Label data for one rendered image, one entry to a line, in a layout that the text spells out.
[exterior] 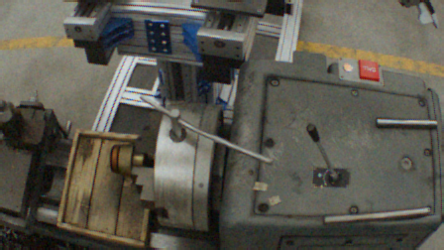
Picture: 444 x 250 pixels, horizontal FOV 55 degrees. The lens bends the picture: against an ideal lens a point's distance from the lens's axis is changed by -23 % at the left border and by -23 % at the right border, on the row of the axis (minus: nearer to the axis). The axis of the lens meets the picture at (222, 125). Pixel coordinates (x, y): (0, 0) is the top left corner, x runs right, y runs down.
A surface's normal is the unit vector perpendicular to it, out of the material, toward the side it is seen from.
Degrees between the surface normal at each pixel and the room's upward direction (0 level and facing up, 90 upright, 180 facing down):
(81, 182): 0
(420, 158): 0
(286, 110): 0
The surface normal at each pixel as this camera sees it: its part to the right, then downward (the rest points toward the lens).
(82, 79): -0.02, -0.54
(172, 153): -0.05, -0.26
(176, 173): -0.08, 0.00
